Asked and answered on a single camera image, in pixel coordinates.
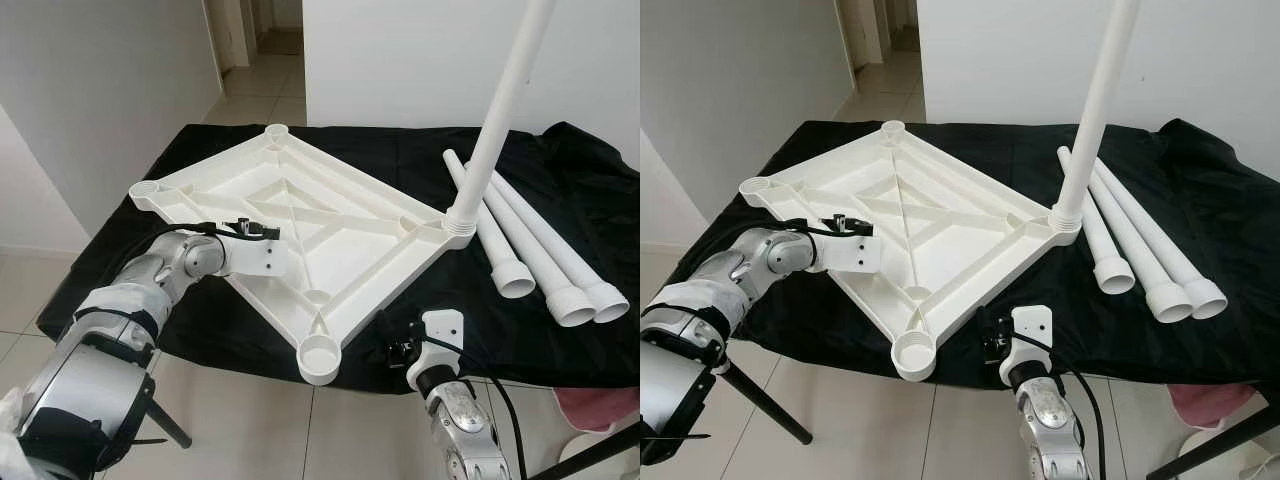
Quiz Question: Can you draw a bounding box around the white plastic table top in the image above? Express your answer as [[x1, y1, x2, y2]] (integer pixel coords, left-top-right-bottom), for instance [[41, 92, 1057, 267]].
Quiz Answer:
[[738, 118, 1083, 383], [128, 122, 479, 387]]

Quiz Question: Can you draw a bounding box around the black cloth table cover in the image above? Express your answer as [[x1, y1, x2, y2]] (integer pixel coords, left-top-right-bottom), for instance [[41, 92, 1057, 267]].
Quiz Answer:
[[665, 118, 1280, 389], [38, 120, 641, 393]]

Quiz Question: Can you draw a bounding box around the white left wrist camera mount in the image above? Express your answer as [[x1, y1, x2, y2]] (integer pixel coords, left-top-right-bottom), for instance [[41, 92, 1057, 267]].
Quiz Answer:
[[815, 232, 883, 276], [222, 236, 291, 281]]

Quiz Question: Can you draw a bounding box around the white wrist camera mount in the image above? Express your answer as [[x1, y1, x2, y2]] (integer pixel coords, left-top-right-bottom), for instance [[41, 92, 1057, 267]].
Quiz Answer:
[[815, 232, 883, 276], [222, 236, 291, 281], [405, 309, 467, 393], [1005, 305, 1054, 391]]

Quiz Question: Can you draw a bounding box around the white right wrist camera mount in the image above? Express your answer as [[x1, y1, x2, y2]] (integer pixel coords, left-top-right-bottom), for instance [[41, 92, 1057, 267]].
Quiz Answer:
[[405, 309, 467, 393], [1005, 305, 1054, 391]]

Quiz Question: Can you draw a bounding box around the beige door frame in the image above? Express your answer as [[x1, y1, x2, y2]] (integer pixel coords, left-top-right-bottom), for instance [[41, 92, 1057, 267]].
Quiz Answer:
[[203, 0, 256, 71], [838, 0, 896, 69]]

